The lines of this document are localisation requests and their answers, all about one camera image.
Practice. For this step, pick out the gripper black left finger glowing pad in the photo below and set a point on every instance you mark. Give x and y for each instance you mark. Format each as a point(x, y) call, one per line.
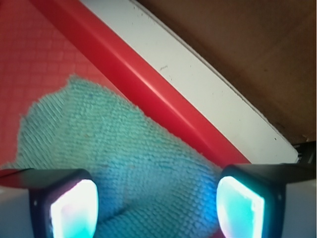
point(48, 203)

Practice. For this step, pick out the light blue cloth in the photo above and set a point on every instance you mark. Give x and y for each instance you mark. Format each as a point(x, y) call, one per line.
point(151, 184)

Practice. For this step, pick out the red plastic tray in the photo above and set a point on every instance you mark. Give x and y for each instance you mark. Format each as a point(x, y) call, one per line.
point(42, 42)

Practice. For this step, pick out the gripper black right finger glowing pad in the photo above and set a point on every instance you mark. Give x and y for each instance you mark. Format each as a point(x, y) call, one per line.
point(268, 201)

